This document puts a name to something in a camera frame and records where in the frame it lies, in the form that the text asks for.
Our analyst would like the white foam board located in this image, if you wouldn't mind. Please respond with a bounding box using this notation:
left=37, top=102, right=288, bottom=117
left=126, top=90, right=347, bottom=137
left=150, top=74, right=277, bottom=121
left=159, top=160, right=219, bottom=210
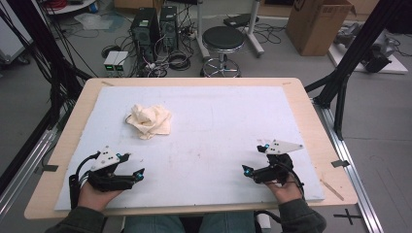
left=53, top=85, right=326, bottom=212

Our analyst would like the coiled black cable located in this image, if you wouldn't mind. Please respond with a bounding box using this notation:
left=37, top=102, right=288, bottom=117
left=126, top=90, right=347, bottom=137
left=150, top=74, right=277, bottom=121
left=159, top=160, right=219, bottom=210
left=167, top=50, right=192, bottom=72

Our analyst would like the white power supply box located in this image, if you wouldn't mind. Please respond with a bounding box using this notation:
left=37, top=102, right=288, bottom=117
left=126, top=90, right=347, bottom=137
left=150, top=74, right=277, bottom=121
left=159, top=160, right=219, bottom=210
left=113, top=50, right=129, bottom=73
left=103, top=50, right=120, bottom=73

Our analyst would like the slim black computer tower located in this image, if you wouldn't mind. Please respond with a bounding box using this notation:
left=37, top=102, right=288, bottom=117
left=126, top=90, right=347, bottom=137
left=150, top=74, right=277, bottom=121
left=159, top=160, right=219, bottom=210
left=158, top=4, right=180, bottom=53

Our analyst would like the person's right leg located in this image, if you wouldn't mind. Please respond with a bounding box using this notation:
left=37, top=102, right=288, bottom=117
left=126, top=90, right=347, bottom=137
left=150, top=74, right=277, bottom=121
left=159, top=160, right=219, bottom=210
left=198, top=212, right=257, bottom=233

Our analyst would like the large black computer tower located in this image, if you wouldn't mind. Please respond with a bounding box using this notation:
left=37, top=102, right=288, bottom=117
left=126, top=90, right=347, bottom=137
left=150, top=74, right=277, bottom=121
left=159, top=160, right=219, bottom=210
left=130, top=7, right=160, bottom=62

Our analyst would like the person's right hand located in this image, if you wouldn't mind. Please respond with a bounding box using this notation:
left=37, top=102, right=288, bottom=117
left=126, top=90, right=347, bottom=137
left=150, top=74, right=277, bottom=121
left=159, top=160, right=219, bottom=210
left=263, top=174, right=304, bottom=205

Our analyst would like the black metal frame with cables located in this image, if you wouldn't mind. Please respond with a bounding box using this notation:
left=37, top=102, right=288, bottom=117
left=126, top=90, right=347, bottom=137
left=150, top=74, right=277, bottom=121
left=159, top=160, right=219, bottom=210
left=0, top=0, right=93, bottom=130

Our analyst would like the black metal frame post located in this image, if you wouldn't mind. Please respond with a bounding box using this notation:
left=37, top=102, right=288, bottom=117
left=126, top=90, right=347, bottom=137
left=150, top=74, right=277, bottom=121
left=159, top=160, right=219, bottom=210
left=304, top=0, right=406, bottom=141

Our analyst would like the thin wooden stick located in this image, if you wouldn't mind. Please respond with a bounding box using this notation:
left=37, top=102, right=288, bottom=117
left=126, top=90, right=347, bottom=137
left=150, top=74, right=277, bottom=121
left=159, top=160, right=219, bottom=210
left=320, top=179, right=345, bottom=202

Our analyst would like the cream printed towel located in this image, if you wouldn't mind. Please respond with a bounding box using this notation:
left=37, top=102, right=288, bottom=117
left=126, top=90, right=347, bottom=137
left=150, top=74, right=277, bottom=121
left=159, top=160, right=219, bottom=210
left=124, top=103, right=173, bottom=141

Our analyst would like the black cable under table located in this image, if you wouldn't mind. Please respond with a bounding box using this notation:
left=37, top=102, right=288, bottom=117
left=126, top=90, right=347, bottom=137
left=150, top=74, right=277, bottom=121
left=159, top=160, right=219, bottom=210
left=253, top=210, right=282, bottom=233

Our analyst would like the person's left hand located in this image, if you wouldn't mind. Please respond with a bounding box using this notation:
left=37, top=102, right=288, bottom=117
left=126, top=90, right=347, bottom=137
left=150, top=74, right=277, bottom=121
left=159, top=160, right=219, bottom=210
left=77, top=181, right=124, bottom=212

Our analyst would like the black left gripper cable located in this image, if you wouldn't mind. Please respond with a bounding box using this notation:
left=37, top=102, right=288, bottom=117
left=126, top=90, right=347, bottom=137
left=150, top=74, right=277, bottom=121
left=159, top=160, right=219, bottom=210
left=68, top=150, right=100, bottom=210

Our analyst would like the clear plastic sheet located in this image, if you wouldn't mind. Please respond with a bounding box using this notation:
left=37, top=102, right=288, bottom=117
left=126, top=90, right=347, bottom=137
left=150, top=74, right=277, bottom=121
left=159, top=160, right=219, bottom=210
left=74, top=13, right=115, bottom=31

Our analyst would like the white stand leg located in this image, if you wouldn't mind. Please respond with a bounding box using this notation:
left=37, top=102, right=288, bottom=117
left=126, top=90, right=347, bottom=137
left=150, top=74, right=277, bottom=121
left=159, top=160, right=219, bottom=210
left=195, top=0, right=212, bottom=61
left=245, top=0, right=265, bottom=58

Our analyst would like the grey machine on white board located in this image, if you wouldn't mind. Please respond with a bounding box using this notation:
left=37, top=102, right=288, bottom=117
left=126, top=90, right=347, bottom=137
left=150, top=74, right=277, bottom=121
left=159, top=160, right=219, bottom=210
left=327, top=22, right=409, bottom=76

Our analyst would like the brown cardboard box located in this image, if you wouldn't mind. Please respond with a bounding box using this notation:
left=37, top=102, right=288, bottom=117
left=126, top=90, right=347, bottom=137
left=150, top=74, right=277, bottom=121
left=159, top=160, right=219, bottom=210
left=285, top=0, right=358, bottom=56

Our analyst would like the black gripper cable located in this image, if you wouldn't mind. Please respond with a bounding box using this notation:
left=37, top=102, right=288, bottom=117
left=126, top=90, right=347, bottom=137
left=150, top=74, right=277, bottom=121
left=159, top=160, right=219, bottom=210
left=284, top=160, right=306, bottom=199
left=68, top=150, right=100, bottom=210

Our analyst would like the aluminium rail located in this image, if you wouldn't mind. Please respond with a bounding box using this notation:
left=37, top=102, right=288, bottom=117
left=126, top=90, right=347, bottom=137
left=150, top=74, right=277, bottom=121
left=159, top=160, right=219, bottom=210
left=0, top=129, right=57, bottom=222
left=312, top=96, right=385, bottom=233

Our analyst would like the black round stool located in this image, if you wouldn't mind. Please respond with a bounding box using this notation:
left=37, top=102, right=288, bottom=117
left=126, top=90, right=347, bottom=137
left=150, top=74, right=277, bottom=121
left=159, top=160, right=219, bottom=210
left=200, top=25, right=246, bottom=78

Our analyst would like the black flat device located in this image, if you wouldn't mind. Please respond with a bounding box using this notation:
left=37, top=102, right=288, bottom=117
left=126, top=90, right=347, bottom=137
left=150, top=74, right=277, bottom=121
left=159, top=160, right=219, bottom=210
left=223, top=13, right=260, bottom=29

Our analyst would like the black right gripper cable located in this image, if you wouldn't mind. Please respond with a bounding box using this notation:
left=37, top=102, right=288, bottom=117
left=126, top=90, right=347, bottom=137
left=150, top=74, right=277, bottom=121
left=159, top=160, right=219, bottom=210
left=284, top=160, right=306, bottom=199

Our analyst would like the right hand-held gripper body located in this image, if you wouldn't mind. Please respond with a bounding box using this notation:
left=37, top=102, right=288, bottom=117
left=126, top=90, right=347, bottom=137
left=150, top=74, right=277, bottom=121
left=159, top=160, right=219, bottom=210
left=252, top=139, right=304, bottom=186

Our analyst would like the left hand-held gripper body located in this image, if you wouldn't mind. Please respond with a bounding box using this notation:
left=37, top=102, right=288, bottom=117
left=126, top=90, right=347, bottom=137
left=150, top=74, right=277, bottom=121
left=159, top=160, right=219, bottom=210
left=86, top=145, right=137, bottom=192

